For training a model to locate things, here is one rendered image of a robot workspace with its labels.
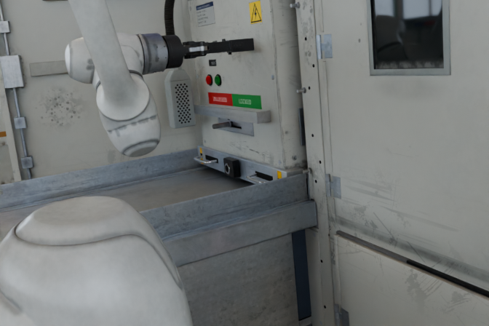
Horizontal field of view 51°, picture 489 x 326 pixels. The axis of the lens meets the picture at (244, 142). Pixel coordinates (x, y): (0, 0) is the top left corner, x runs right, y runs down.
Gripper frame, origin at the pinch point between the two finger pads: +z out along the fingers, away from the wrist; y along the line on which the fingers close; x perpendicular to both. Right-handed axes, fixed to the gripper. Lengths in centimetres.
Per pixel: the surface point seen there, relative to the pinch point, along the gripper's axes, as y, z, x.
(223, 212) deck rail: 13.8, -15.5, -36.0
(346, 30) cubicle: 33.7, 5.4, 0.6
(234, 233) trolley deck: 17.0, -14.9, -40.4
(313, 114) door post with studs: 18.2, 7.4, -17.1
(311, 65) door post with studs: 18.7, 7.4, -6.1
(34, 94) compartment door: -64, -42, -9
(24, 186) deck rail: -42, -51, -33
